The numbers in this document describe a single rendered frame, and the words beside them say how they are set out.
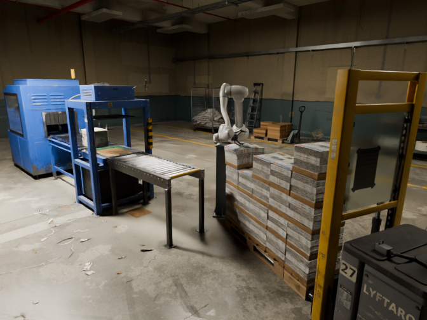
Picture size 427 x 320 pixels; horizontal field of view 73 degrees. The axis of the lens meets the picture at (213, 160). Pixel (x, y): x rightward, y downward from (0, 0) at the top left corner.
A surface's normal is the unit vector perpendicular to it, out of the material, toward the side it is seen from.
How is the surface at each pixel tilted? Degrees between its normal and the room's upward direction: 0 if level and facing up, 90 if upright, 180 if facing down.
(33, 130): 90
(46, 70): 90
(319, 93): 90
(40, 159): 90
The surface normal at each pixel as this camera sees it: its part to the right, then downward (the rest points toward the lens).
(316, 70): -0.69, 0.18
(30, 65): 0.72, 0.18
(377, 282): -0.90, 0.10
